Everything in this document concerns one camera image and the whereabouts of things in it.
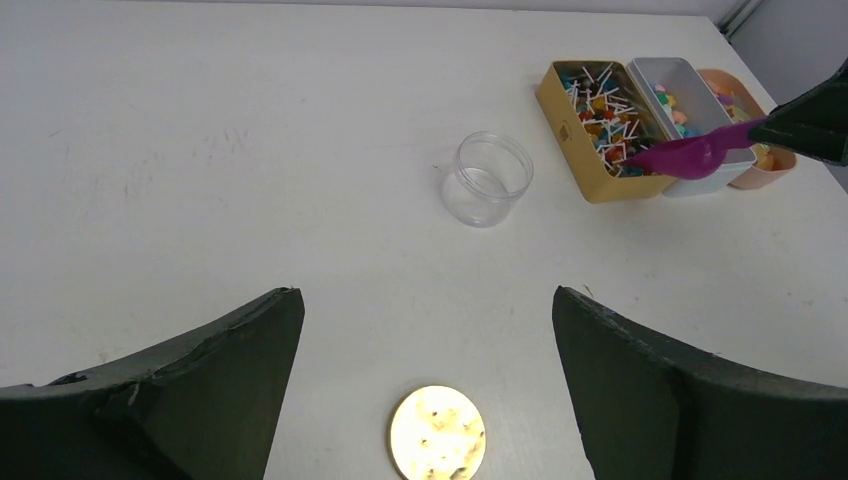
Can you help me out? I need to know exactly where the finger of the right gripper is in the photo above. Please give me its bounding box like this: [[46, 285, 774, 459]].
[[748, 64, 847, 166]]

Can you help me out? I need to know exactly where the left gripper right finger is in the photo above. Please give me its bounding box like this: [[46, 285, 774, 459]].
[[552, 287, 847, 479]]

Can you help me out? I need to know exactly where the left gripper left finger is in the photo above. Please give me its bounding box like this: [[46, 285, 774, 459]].
[[1, 288, 305, 479]]

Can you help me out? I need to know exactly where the magenta plastic scoop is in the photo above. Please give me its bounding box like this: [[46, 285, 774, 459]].
[[624, 118, 764, 180]]

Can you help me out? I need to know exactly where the clear plastic jar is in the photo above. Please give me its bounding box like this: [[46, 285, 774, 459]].
[[441, 131, 534, 228]]

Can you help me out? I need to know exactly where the white tin of candies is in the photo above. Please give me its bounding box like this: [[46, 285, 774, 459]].
[[626, 57, 756, 198]]

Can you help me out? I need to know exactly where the pink tray of gummies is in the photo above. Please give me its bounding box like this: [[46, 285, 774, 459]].
[[696, 68, 798, 192]]

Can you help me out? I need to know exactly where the gold jar lid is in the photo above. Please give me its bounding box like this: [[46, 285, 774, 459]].
[[387, 385, 488, 479]]

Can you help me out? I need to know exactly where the gold tin of lollipops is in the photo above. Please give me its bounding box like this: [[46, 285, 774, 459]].
[[535, 60, 675, 204]]

